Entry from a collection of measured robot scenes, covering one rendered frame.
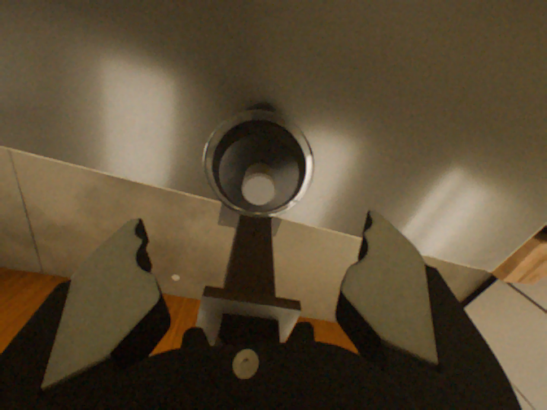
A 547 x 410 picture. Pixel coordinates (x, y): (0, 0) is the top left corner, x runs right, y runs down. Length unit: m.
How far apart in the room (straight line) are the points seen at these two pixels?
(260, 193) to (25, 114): 0.50
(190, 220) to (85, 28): 1.36
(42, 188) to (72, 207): 0.20
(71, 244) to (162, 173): 1.88
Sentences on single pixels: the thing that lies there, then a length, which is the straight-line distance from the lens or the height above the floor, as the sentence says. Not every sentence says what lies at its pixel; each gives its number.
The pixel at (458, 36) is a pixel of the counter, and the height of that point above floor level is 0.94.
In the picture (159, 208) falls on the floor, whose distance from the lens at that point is 1.74.
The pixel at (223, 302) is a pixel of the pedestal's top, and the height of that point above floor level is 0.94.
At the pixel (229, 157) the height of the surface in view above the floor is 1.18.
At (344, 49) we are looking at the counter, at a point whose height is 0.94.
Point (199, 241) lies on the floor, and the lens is 1.81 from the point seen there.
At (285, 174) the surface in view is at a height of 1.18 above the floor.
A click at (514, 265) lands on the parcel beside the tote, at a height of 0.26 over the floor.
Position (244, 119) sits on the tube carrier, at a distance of 0.19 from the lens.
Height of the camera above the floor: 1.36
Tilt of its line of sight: 62 degrees down
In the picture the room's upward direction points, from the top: 175 degrees clockwise
